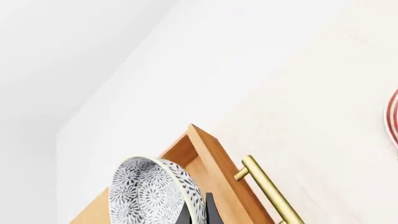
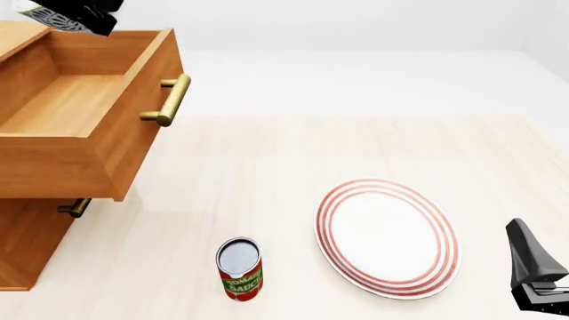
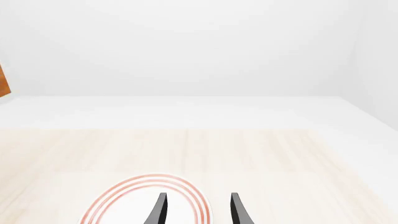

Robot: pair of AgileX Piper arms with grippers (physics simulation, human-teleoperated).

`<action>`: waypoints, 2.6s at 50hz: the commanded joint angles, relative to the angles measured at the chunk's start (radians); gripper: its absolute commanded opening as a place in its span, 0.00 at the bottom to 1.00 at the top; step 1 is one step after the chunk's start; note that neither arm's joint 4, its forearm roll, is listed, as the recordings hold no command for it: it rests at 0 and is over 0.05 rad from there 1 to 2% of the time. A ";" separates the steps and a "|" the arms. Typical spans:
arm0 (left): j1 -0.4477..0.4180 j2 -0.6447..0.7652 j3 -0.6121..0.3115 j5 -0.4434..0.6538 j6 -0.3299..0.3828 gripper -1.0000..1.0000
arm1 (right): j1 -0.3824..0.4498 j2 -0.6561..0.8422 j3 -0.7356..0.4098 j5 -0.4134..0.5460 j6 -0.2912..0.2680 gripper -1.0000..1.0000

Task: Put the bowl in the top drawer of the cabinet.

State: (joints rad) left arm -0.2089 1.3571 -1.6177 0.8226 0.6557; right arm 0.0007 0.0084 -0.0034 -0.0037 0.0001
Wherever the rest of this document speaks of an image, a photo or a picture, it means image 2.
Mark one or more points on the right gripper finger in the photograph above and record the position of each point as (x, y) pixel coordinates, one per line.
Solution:
(531, 256)

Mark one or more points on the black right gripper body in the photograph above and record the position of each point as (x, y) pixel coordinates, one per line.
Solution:
(544, 298)

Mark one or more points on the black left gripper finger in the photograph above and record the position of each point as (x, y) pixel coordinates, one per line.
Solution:
(98, 15)

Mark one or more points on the open wooden drawer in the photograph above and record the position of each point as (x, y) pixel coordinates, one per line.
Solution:
(89, 100)

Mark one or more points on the wooden cabinet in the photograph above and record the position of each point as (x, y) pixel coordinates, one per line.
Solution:
(26, 240)

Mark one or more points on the white plate with red rings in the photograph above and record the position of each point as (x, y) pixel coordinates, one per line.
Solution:
(387, 238)

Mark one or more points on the tomato sauce tin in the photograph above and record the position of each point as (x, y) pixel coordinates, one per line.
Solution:
(241, 270)

